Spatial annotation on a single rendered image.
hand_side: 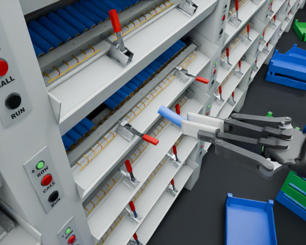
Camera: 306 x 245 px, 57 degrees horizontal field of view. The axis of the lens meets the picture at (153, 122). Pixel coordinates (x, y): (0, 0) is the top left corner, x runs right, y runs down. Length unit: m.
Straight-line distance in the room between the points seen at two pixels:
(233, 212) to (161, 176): 0.50
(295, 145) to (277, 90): 1.74
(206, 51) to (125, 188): 0.49
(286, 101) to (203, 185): 0.94
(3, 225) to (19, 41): 0.30
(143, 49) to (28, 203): 0.33
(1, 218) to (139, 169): 0.41
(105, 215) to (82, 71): 0.39
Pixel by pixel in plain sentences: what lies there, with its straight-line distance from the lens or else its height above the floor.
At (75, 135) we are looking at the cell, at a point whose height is 0.78.
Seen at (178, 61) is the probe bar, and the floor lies 0.78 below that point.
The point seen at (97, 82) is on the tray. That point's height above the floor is 0.93.
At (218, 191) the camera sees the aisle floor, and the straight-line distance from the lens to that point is 1.47.
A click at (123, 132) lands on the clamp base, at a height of 0.75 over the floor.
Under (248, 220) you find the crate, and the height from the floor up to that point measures 0.00.
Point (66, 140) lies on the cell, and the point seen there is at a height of 0.79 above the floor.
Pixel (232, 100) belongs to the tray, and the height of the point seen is 0.19.
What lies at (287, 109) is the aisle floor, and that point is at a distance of 2.06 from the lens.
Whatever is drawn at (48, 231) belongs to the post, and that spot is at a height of 0.74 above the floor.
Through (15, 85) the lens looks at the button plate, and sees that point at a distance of 0.35.
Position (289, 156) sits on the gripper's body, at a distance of 0.46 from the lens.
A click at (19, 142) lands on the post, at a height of 0.94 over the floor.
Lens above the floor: 1.19
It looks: 42 degrees down
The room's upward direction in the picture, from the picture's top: straight up
